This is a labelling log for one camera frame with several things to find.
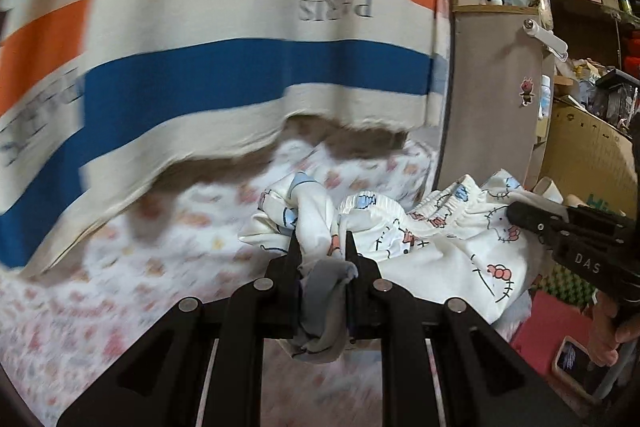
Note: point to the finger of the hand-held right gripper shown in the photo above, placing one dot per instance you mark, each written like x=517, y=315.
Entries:
x=532, y=217

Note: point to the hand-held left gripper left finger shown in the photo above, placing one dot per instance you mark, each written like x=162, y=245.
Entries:
x=287, y=289

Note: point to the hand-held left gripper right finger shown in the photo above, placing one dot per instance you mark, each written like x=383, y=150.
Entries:
x=358, y=289

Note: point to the grey pants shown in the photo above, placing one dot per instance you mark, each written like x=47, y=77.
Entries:
x=325, y=302

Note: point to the white cartoon printed pants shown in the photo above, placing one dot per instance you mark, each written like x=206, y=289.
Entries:
x=450, y=252

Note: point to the person's right hand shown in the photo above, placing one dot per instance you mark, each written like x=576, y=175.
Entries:
x=605, y=337

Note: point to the white paper cup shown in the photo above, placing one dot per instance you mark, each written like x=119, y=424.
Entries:
x=547, y=191

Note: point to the cardboard box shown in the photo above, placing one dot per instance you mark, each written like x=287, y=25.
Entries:
x=585, y=152

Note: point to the red tablet case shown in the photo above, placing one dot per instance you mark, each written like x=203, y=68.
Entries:
x=542, y=332

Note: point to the phone with cream case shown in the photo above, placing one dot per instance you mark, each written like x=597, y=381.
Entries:
x=575, y=364

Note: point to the wooden cabinet panel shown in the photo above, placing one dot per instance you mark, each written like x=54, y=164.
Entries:
x=490, y=107

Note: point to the cartoon printed bed sheet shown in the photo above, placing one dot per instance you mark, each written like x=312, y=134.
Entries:
x=165, y=267

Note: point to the cartoon sticker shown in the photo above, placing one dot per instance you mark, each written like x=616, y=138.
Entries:
x=527, y=91

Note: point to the white lint roller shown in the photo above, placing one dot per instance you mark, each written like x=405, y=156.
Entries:
x=545, y=39

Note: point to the striped cream orange blue cloth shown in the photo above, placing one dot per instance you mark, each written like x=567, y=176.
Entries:
x=225, y=72

